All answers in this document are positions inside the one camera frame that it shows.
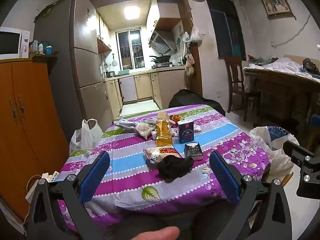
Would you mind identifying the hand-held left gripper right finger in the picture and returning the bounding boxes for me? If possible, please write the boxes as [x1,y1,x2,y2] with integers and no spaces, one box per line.
[209,151,293,240]

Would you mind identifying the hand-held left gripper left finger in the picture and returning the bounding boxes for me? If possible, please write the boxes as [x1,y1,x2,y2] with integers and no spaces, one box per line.
[27,151,111,240]

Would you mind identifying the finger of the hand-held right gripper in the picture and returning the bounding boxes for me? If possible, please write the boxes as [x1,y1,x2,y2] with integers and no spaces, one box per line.
[284,140,309,164]

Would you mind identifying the white blue-print plastic bag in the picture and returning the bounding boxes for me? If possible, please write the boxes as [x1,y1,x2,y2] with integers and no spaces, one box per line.
[249,126,299,178]

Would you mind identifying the person's left hand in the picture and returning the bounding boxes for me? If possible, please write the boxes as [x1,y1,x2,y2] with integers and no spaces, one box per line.
[131,226,181,240]

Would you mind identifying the striped floral tablecloth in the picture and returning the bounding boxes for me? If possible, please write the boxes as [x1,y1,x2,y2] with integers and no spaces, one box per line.
[56,104,272,232]

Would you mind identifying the plain white plastic bag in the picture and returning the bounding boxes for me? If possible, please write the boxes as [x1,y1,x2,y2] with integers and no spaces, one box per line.
[69,119,104,157]

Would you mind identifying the small dark box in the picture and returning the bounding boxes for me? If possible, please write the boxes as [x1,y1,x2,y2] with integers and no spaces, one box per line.
[184,142,203,161]

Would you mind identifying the white power strip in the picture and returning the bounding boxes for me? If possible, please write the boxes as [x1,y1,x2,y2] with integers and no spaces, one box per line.
[26,171,60,203]

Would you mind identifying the black crumpled cloth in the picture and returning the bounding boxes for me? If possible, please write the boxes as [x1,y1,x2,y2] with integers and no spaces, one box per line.
[157,155,195,183]

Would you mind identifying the grey crumpled plastic bag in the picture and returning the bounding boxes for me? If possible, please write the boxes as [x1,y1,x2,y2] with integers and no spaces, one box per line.
[114,117,143,132]

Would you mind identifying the blue carton box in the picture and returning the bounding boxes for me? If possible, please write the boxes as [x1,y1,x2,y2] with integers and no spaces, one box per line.
[177,120,195,144]

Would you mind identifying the dark wooden side table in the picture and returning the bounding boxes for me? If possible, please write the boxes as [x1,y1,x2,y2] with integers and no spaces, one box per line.
[244,67,320,130]

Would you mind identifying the clear plastic bag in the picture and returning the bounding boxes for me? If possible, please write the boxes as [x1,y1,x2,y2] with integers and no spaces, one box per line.
[135,122,157,140]

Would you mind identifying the red white snack packet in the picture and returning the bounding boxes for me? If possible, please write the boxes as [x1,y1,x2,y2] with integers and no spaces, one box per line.
[143,147,184,164]

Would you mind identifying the gold foil packet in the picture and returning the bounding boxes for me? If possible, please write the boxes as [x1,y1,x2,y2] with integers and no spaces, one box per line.
[155,119,173,147]

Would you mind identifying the large black bag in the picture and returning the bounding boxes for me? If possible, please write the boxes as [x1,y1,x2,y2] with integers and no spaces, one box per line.
[169,89,225,117]

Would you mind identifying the orange wooden cabinet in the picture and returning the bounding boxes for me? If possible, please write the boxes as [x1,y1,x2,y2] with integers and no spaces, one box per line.
[0,55,69,220]

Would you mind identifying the beige cardboard piece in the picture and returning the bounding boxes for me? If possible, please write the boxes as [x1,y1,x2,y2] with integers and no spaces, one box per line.
[157,112,170,125]

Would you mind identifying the dark crumpled cloth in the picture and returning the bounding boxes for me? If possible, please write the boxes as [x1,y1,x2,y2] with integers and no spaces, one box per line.
[301,58,320,75]

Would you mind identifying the white cloth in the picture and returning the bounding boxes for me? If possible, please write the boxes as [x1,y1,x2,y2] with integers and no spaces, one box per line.
[242,57,304,74]

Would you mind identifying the dark wooden chair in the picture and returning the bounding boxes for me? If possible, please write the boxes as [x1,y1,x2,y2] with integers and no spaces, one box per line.
[225,56,262,122]

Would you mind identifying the beige kitchen base cabinets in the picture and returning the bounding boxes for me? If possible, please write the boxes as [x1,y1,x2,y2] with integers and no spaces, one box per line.
[104,67,187,110]

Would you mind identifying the hanging beige cloth bag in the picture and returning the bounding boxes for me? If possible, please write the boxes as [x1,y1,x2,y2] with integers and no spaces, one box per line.
[184,52,195,77]

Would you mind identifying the grey refrigerator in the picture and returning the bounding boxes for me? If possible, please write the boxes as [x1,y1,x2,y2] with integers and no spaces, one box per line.
[34,0,115,143]

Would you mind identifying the kitchen window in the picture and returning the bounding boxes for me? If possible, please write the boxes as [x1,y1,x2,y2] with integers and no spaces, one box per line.
[115,29,147,70]

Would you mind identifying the black wok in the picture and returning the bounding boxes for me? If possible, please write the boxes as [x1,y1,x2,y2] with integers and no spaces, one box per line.
[149,54,172,63]

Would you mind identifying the dark window curtain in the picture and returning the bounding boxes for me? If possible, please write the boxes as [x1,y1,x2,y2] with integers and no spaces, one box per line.
[205,0,247,60]

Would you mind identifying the hanging white plastic bags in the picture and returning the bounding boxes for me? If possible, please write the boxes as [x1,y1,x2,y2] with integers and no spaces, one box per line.
[182,26,203,43]

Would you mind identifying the steel range hood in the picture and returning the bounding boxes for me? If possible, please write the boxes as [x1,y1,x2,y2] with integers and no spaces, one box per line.
[148,29,177,55]

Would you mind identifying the white microwave oven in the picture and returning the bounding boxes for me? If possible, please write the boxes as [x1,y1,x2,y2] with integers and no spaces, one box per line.
[0,27,31,60]

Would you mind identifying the square ceiling light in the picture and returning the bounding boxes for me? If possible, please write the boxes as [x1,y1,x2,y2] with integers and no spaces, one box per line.
[124,5,140,20]

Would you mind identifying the white wall cable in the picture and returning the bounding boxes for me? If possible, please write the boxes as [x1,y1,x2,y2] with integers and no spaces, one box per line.
[271,12,313,49]

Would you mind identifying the wooden wall cabinet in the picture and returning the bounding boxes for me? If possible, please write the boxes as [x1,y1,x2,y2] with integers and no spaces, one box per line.
[96,10,112,53]

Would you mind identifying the framed wall picture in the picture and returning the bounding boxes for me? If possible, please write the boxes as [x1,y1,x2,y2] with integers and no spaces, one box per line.
[259,0,293,18]

